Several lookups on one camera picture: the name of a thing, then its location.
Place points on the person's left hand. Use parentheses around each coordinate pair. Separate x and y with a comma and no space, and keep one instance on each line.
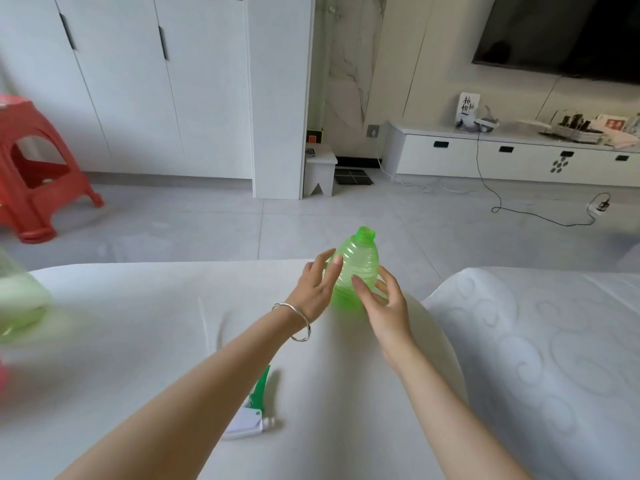
(312,289)

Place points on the person's right hand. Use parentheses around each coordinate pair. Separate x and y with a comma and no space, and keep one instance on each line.
(392,314)

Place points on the person's right thumb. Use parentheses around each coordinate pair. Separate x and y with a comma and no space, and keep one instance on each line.
(362,290)

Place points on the person's left thumb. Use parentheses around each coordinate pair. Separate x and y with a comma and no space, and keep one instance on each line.
(335,274)

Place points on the green plastic bottle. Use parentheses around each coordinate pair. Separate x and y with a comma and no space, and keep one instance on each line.
(357,264)

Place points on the person's left forearm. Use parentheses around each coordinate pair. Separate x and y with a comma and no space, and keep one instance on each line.
(200,394)

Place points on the person's right forearm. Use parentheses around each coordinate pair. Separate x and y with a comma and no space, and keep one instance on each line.
(440,409)

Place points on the black floor scale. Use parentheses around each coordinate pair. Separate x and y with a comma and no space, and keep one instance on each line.
(354,177)

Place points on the small white step stool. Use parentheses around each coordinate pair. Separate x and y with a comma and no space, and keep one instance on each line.
(320,169)

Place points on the orange yellow box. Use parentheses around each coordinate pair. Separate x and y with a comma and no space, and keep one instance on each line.
(313,136)

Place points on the green white spray trigger head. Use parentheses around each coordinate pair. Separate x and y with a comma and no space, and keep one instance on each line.
(247,422)

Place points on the white television cabinet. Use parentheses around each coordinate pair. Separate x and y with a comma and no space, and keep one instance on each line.
(500,152)

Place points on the white patterned cushion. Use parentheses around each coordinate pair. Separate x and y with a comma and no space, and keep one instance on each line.
(550,354)

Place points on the white grey gadget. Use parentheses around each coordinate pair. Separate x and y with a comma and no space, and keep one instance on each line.
(484,122)

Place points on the white calligraphy sign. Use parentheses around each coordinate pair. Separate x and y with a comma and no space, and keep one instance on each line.
(469,108)

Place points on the white power strip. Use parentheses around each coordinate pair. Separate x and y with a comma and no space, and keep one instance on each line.
(599,204)

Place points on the white wardrobe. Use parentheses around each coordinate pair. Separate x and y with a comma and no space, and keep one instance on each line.
(150,84)

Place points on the woven basket with items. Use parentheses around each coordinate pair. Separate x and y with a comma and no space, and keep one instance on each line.
(575,127)

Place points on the red white photo card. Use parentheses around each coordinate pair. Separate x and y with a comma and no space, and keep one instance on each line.
(611,123)

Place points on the green white blurred bottle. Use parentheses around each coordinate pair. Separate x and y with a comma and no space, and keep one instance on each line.
(20,299)

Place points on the red plastic stool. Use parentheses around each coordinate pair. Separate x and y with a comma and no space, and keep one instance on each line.
(35,159)

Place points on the black television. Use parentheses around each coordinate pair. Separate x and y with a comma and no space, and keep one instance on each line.
(565,29)

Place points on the grey wall socket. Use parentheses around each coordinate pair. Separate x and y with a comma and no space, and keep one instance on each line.
(373,130)

